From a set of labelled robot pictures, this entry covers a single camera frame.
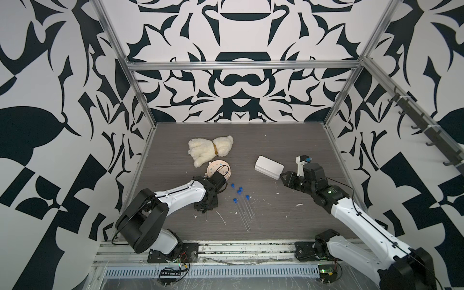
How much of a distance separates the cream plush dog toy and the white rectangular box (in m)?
0.18

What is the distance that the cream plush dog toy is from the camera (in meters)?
0.98

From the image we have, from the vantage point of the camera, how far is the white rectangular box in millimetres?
958
